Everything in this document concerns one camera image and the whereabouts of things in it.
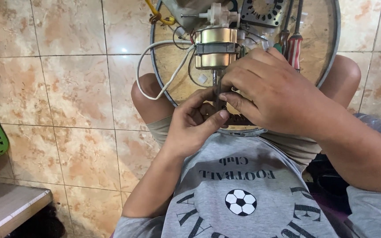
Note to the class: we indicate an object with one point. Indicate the black perforated metal plate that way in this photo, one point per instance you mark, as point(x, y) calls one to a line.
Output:
point(263, 13)

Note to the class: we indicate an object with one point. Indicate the grey metal cover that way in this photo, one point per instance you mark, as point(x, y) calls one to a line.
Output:
point(184, 11)

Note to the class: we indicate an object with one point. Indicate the person's right hand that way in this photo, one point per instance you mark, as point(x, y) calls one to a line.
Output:
point(276, 96)

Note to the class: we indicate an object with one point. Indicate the gold fan motor with shaft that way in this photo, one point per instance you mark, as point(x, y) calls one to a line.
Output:
point(215, 43)

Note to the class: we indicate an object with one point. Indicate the small white plastic piece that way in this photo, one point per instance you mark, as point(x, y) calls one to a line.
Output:
point(202, 78)

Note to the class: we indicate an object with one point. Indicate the tiled ledge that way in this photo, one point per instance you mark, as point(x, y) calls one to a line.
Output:
point(5, 205)

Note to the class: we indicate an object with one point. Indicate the grey printed t-shirt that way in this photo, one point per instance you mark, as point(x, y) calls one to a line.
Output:
point(243, 185)

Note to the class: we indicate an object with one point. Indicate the beige shorts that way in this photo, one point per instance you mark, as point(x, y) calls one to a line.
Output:
point(159, 127)

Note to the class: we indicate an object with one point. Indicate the white plastic gear housing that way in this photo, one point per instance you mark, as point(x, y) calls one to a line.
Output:
point(218, 15)

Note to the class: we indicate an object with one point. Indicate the person's left hand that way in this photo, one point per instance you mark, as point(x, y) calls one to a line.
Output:
point(184, 132)

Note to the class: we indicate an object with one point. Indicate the round metal-rimmed tray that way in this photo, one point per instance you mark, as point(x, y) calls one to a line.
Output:
point(174, 66)

